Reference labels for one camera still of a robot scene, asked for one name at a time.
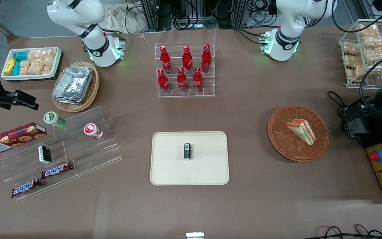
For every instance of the clear rice cracker pack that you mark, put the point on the clear rice cracker pack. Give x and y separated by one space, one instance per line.
49 55
35 55
46 67
28 67

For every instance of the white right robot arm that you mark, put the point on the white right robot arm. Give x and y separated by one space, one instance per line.
101 49

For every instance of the clear acrylic bottle rack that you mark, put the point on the clear acrylic bottle rack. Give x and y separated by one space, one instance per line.
207 89

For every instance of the aluminium foil tray stack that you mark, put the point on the aluminium foil tray stack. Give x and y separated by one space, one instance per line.
73 84

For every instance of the red tartan cookie box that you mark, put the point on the red tartan cookie box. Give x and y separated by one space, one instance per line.
15 137

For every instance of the green lidded yogurt cup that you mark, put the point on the green lidded yogurt cup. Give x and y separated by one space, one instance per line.
53 119

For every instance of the crumpled beige cloth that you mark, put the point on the crumpled beige cloth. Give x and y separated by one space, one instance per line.
118 18

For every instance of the oval light wicker basket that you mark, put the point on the oval light wicker basket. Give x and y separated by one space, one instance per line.
93 89

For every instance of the clear bagged pastry pack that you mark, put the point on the clear bagged pastry pack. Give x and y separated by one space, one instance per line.
351 60
351 49
369 30
375 41
376 54
354 71

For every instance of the teal snack packet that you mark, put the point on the teal snack packet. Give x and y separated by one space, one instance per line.
16 68
21 56

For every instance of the red cola bottle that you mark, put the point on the red cola bottle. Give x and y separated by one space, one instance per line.
165 61
163 82
206 59
187 61
197 81
182 81

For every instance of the beige plastic tray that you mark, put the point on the beige plastic tray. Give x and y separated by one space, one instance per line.
171 166

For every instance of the black aluminium equipment rack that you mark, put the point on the black aluminium equipment rack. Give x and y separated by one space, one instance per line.
151 13

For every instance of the black power box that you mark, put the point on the black power box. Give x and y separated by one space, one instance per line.
358 129

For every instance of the white rectangular snack tray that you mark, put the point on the white rectangular snack tray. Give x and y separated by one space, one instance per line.
58 63

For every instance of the small black grey box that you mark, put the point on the small black grey box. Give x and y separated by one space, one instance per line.
187 152

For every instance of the Snickers chocolate bar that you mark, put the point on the Snickers chocolate bar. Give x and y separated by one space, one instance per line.
57 170
26 188

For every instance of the yellow snack packet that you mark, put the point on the yellow snack packet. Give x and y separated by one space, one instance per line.
10 65

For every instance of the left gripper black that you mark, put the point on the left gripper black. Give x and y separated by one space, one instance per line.
377 101

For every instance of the clear acrylic stepped stand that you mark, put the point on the clear acrylic stepped stand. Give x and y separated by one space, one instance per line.
88 156

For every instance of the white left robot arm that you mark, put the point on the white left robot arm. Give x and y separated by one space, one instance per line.
287 39

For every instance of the triangular sandwich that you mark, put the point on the triangular sandwich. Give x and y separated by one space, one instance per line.
302 131

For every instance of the red lidded yogurt cup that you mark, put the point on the red lidded yogurt cup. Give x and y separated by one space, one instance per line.
91 130

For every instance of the small black white box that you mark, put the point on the small black white box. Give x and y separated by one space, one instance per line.
45 155

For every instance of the round brown wicker basket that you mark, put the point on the round brown wicker basket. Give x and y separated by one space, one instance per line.
280 139

